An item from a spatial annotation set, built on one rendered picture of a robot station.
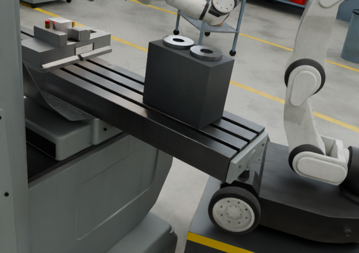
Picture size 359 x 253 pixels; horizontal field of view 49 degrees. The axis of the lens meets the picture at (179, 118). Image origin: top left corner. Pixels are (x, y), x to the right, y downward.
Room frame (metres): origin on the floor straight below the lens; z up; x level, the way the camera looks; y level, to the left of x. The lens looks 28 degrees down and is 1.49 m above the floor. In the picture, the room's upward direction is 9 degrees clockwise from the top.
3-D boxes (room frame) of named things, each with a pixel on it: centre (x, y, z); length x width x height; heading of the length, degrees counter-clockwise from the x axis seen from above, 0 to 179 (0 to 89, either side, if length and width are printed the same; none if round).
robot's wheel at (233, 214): (1.19, -0.27, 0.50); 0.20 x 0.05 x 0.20; 78
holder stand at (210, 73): (1.06, 0.00, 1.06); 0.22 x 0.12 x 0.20; 55
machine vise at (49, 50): (1.34, 0.44, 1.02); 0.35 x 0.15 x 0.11; 153
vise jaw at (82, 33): (1.36, 0.43, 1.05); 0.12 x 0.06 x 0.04; 63
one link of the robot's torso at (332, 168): (1.39, -0.59, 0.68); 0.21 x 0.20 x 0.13; 78
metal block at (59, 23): (1.31, 0.46, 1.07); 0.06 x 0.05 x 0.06; 63
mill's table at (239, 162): (1.23, 0.32, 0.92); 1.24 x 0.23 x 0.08; 60
